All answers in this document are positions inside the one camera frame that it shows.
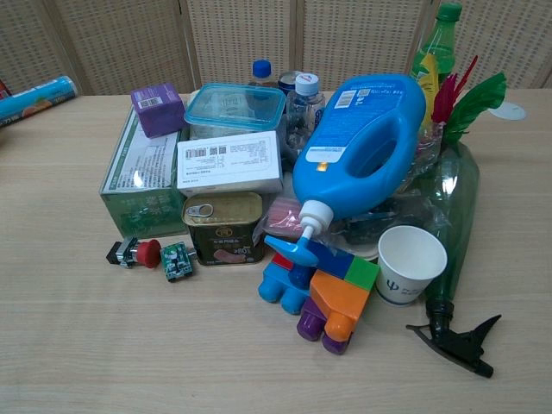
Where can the bottle with blue cap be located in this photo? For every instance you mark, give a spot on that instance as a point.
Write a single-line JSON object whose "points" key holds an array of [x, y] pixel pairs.
{"points": [[262, 73]]}

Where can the small green circuit board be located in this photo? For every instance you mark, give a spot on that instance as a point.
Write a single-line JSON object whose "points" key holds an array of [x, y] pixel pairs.
{"points": [[176, 260]]}

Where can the clear container with blue lid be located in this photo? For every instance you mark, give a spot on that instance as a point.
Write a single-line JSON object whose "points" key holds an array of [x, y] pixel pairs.
{"points": [[235, 110]]}

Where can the white paper cup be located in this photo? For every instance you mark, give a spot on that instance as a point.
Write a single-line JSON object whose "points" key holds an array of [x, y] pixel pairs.
{"points": [[409, 263]]}

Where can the green tissue box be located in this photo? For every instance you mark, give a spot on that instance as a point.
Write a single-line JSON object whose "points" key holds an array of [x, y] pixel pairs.
{"points": [[136, 181]]}

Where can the feather shuttlecock red and green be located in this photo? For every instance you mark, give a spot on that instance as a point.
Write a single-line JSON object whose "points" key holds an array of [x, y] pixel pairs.
{"points": [[463, 101]]}

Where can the clear water bottle white cap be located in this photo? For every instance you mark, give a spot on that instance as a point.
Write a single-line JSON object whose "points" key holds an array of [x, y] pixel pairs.
{"points": [[305, 110]]}

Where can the blue detergent pump bottle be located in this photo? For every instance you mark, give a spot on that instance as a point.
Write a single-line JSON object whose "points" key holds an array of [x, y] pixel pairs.
{"points": [[358, 146]]}

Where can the colourful toy building blocks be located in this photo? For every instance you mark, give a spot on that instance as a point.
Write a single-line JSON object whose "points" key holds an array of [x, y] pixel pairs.
{"points": [[330, 291]]}

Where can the blue drink can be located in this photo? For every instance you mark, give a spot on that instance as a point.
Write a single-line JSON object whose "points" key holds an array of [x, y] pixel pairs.
{"points": [[288, 83]]}

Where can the luncheon meat tin can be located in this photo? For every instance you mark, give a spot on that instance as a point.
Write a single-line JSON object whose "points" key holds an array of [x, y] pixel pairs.
{"points": [[224, 226]]}

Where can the blue cling film roll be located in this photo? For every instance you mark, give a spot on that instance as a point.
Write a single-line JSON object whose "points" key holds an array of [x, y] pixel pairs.
{"points": [[34, 101]]}

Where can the green soda bottle yellow label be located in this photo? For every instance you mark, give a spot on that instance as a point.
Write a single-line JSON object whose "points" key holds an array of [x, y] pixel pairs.
{"points": [[435, 56]]}

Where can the pink packaged snack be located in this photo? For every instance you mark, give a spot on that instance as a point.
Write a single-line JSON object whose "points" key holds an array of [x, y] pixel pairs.
{"points": [[282, 215]]}

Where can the wooden folding screen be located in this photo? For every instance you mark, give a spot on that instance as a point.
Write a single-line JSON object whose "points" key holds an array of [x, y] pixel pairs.
{"points": [[276, 41]]}

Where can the white round disc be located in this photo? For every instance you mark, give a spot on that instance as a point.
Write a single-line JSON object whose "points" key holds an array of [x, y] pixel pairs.
{"points": [[508, 112]]}

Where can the white cardboard box with barcodes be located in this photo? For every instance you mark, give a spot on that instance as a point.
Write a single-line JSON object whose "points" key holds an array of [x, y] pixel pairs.
{"points": [[230, 161]]}

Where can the red emergency stop button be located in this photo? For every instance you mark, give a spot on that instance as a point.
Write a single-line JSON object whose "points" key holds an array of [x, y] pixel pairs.
{"points": [[138, 253]]}

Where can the green spray bottle black trigger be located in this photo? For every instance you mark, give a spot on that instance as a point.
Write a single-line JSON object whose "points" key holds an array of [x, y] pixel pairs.
{"points": [[453, 215]]}

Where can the purple small box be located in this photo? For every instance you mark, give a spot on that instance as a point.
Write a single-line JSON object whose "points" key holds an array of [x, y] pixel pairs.
{"points": [[158, 109]]}

